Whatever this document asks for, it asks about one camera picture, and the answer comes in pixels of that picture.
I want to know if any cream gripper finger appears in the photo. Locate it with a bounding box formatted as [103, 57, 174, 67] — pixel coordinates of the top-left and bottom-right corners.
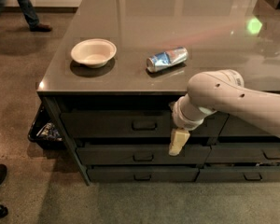
[169, 129, 190, 156]

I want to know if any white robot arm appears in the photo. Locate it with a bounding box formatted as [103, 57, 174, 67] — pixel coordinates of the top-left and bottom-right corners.
[169, 70, 280, 156]

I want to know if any crushed blue silver can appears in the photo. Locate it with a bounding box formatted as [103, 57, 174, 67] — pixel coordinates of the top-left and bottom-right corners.
[147, 47, 189, 73]

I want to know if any white paper bowl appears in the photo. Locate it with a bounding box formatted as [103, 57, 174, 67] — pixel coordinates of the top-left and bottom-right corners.
[71, 38, 117, 68]

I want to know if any black bin with trash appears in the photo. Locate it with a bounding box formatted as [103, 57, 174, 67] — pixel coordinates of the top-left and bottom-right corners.
[28, 105, 65, 150]

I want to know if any grey drawer cabinet frame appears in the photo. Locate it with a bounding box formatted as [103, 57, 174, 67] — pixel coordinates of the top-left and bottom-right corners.
[42, 94, 280, 182]

